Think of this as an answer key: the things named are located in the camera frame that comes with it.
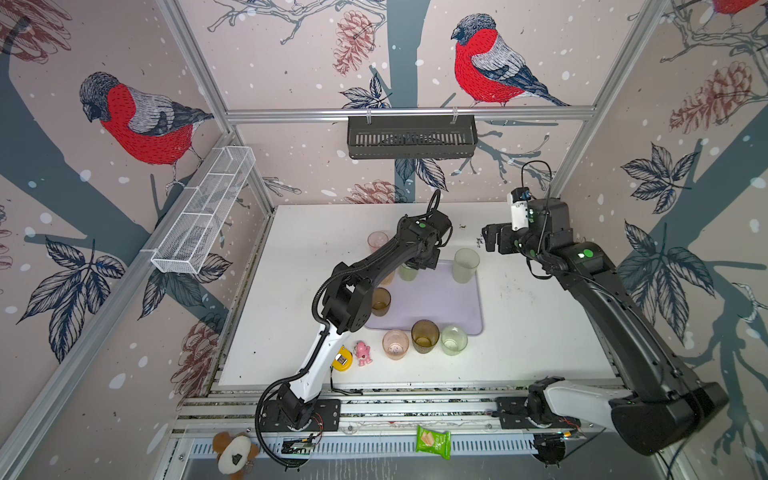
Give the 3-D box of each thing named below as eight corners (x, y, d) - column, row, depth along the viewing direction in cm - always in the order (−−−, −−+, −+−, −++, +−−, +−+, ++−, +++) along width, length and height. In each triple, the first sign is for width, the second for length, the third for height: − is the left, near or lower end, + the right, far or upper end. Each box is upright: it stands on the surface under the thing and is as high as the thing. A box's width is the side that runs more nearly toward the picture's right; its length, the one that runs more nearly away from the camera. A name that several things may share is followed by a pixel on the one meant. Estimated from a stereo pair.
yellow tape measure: (331, 366, 84) (329, 363, 81) (343, 348, 87) (341, 344, 85) (344, 375, 82) (343, 372, 80) (356, 356, 85) (355, 353, 83)
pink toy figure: (359, 367, 83) (358, 364, 81) (353, 346, 87) (352, 343, 85) (374, 362, 84) (373, 359, 82) (368, 341, 88) (367, 338, 86)
